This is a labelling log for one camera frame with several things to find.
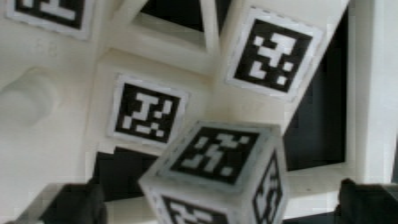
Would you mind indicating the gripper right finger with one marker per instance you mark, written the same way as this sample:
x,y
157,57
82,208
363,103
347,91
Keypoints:
x,y
367,203

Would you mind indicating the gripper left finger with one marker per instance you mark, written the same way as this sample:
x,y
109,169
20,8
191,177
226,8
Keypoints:
x,y
68,204

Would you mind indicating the white small cube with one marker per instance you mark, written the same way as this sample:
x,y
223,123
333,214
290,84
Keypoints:
x,y
216,182

